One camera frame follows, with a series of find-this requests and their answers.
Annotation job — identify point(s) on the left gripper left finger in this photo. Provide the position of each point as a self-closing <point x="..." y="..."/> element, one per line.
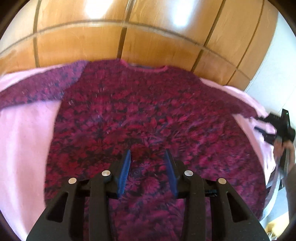
<point x="63" y="218"/>

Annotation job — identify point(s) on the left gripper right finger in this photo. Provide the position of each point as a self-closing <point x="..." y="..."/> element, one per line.
<point x="213" y="209"/>

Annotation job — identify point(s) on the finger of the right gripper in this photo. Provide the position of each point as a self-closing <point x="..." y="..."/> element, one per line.
<point x="264" y="119"/>
<point x="268" y="137"/>

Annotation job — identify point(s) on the red floral knit sweater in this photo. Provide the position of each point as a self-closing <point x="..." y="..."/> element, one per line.
<point x="108" y="107"/>

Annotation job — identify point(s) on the person's right hand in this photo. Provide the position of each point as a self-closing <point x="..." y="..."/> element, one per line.
<point x="280" y="147"/>

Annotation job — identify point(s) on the wooden wardrobe panels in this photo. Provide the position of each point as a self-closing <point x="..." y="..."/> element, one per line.
<point x="223" y="41"/>

